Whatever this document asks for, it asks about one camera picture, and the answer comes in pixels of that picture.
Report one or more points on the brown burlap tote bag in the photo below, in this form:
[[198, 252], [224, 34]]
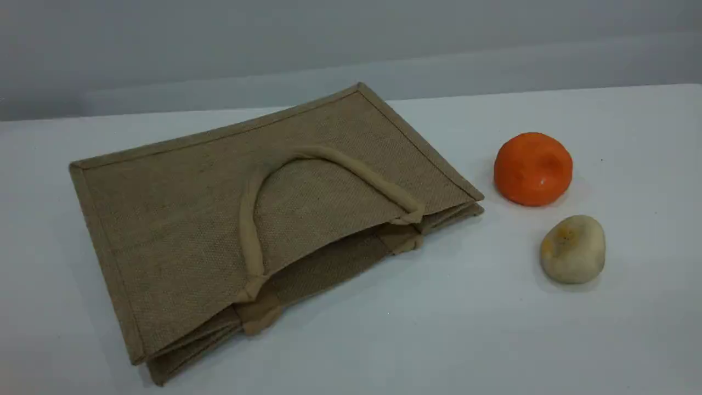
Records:
[[192, 219]]

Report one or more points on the orange tangerine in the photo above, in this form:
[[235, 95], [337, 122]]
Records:
[[532, 170]]

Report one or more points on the beige potato toy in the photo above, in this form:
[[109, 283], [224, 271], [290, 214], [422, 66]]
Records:
[[573, 249]]

